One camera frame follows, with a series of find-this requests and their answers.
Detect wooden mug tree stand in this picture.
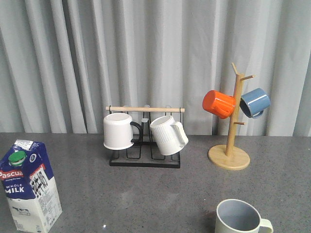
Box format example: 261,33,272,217
207,63,255,170

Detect blue white milk carton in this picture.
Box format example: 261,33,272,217
0,139,62,233

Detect black wire mug rack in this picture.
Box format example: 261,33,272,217
109,105,185,168

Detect grey curtain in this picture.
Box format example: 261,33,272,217
0,0,311,136

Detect orange mug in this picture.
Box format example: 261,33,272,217
202,90,236,119

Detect white mug black handle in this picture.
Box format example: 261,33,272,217
104,113,143,150

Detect pale green mug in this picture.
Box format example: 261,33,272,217
215,199,274,233

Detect white ribbed mug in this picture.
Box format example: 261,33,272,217
150,116,189,156

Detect blue mug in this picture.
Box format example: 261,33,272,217
240,88,271,118

